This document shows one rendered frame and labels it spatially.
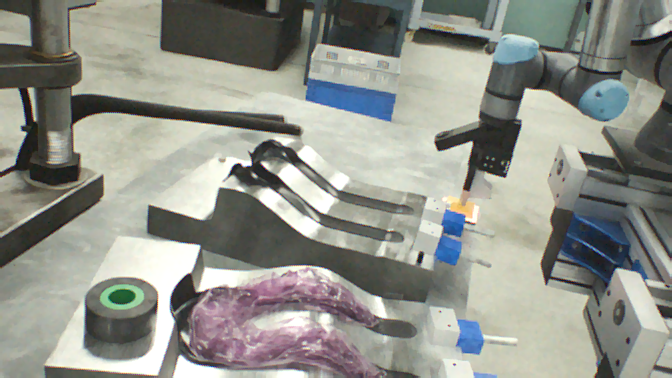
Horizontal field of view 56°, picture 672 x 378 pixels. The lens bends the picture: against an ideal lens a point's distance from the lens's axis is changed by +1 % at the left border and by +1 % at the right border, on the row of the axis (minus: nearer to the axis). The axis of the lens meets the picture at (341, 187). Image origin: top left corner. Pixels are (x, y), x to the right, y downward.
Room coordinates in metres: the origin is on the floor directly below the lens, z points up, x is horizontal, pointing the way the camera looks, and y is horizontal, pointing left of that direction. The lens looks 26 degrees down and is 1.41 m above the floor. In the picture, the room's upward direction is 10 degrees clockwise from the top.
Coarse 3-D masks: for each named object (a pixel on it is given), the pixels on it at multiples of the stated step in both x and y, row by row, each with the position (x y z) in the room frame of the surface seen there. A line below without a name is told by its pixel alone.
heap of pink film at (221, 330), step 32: (224, 288) 0.68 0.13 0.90; (256, 288) 0.69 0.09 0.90; (288, 288) 0.69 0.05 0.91; (320, 288) 0.70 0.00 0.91; (192, 320) 0.63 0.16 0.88; (224, 320) 0.61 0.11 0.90; (288, 320) 0.62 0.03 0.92; (224, 352) 0.57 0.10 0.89; (256, 352) 0.57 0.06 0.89; (288, 352) 0.57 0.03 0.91; (320, 352) 0.58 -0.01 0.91; (352, 352) 0.60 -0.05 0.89
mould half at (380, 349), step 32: (128, 256) 0.70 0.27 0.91; (160, 256) 0.71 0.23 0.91; (192, 256) 0.72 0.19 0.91; (160, 288) 0.64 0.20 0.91; (352, 288) 0.77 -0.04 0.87; (160, 320) 0.58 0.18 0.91; (256, 320) 0.65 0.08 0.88; (320, 320) 0.65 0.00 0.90; (352, 320) 0.69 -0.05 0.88; (416, 320) 0.75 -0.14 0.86; (64, 352) 0.51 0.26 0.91; (96, 352) 0.51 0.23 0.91; (128, 352) 0.52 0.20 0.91; (160, 352) 0.53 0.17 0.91; (384, 352) 0.66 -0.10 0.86; (416, 352) 0.68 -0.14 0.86; (448, 352) 0.69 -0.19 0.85
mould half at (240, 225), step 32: (256, 160) 1.03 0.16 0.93; (320, 160) 1.12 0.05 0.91; (192, 192) 1.00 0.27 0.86; (224, 192) 0.90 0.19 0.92; (256, 192) 0.91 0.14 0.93; (320, 192) 1.02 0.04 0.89; (352, 192) 1.07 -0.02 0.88; (384, 192) 1.09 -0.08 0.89; (160, 224) 0.92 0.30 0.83; (192, 224) 0.91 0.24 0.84; (224, 224) 0.90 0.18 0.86; (256, 224) 0.89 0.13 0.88; (288, 224) 0.88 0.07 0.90; (384, 224) 0.96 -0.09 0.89; (416, 224) 0.97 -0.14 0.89; (256, 256) 0.89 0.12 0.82; (288, 256) 0.88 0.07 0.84; (320, 256) 0.87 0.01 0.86; (352, 256) 0.86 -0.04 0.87; (384, 256) 0.85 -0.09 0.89; (416, 256) 0.87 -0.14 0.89; (384, 288) 0.85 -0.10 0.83; (416, 288) 0.84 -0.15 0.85
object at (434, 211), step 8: (432, 200) 1.03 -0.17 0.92; (440, 200) 1.03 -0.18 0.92; (424, 208) 0.99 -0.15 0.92; (432, 208) 0.99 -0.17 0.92; (440, 208) 1.00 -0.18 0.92; (424, 216) 0.99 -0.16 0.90; (432, 216) 0.99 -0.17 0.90; (440, 216) 0.98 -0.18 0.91; (448, 216) 1.00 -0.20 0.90; (456, 216) 1.01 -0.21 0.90; (464, 216) 1.01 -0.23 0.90; (440, 224) 0.98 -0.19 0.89; (448, 224) 0.99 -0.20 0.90; (456, 224) 0.98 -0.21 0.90; (464, 224) 0.98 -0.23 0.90; (448, 232) 0.98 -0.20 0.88; (456, 232) 0.98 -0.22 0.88; (480, 232) 0.99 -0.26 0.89; (488, 232) 0.99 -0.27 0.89
